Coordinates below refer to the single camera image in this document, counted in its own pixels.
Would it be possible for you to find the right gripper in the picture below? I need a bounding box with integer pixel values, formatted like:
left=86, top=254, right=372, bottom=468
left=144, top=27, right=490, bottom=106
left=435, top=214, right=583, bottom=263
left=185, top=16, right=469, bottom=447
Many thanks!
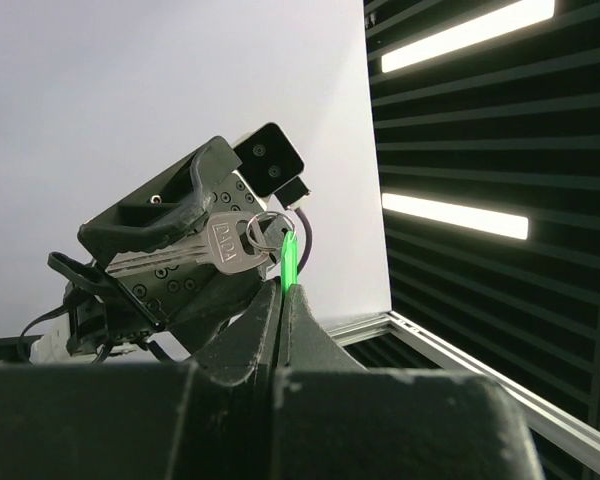
left=77, top=136, right=279, bottom=319

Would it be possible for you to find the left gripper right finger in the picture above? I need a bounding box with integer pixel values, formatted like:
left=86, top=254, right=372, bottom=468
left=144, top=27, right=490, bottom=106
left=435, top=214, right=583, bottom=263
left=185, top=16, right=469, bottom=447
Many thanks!
left=279, top=284, right=365, bottom=372

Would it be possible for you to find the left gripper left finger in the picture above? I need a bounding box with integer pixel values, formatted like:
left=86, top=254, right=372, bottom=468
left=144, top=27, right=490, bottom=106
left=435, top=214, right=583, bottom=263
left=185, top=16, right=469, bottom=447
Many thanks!
left=194, top=279, right=282, bottom=388

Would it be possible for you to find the metal keyring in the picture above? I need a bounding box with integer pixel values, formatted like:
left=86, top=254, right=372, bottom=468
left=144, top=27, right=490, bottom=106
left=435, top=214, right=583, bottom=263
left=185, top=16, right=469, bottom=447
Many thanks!
left=245, top=210, right=297, bottom=253

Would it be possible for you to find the green key tag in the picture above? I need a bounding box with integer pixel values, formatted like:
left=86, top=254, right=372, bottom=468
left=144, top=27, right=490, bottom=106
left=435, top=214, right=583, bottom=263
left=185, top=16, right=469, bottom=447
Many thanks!
left=280, top=231, right=298, bottom=295

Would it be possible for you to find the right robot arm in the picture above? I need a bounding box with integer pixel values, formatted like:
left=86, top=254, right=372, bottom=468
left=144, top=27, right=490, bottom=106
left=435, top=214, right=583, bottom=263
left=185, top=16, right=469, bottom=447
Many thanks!
left=17, top=126, right=303, bottom=364

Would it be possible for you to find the lower ceiling light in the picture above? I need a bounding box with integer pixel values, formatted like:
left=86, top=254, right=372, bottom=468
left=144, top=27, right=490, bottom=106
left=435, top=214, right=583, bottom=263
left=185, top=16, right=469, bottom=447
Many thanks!
left=381, top=193, right=529, bottom=240

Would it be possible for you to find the ceiling light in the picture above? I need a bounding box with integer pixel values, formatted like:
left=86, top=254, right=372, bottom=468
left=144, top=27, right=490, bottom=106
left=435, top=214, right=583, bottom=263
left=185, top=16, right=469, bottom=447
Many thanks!
left=380, top=0, right=556, bottom=73
left=381, top=193, right=529, bottom=240

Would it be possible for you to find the upper ceiling light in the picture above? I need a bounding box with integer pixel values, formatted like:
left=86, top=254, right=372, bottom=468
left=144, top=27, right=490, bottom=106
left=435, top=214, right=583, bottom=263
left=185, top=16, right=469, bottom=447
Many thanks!
left=380, top=0, right=556, bottom=73

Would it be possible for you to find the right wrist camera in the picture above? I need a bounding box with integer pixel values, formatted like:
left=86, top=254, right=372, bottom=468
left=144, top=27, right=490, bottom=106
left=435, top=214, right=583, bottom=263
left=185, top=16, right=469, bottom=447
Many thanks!
left=234, top=122, right=304, bottom=197

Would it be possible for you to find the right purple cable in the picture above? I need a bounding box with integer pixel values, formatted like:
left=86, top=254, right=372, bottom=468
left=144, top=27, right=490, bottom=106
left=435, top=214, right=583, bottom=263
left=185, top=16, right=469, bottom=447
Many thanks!
left=284, top=197, right=315, bottom=266

